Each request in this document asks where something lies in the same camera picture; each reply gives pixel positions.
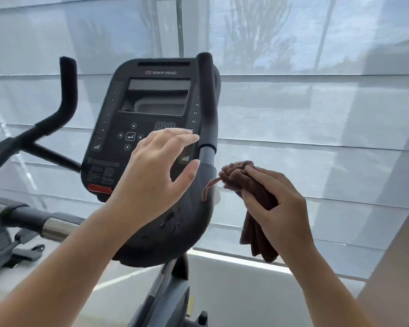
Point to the person's left hand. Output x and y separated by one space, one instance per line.
146 180

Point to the person's right hand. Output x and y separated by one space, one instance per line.
283 214

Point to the person's right thumb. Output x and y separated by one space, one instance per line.
250 209

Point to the person's left thumb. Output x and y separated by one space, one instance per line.
187 173

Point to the brown towel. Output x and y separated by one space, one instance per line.
237 173

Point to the person's right forearm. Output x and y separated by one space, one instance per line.
323 289

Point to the person's left forearm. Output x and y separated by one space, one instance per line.
61 265

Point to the black exercise bike console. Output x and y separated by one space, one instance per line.
129 108

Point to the grey exercise machine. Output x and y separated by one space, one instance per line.
20 217

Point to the grey exercise bike frame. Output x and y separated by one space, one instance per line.
167 296

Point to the grey window frame post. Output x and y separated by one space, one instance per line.
180 27

